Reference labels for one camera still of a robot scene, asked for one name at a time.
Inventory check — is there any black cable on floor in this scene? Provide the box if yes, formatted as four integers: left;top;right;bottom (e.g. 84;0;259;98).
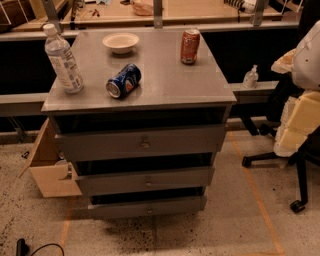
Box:
15;237;65;256

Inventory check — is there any clear plastic water bottle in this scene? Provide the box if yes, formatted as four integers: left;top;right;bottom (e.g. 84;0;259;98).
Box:
43;23;84;94

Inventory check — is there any blue pepsi can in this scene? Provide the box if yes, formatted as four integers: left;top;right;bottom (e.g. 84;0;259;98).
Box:
106;63;141;98

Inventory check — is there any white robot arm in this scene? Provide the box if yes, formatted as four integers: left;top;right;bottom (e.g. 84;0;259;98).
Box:
271;21;320;157

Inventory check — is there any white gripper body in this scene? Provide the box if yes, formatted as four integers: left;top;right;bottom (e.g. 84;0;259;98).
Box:
271;48;320;157

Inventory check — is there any black office chair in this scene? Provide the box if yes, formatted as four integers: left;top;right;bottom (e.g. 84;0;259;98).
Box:
241;0;320;214

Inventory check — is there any plastic bag on desk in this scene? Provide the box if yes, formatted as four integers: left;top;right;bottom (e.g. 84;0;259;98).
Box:
130;0;153;16

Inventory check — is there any bottom grey drawer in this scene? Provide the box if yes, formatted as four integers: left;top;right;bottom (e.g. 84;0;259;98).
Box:
88;196;207;219

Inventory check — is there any white paper bowl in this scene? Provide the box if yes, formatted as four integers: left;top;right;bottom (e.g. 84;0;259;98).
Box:
102;33;139;54

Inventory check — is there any grey drawer cabinet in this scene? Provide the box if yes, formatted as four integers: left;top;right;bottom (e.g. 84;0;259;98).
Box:
42;29;236;206

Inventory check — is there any top grey drawer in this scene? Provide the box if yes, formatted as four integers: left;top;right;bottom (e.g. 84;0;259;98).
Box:
55;125;226;162

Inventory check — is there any open cardboard box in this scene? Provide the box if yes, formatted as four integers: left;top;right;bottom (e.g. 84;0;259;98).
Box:
19;119;81;198

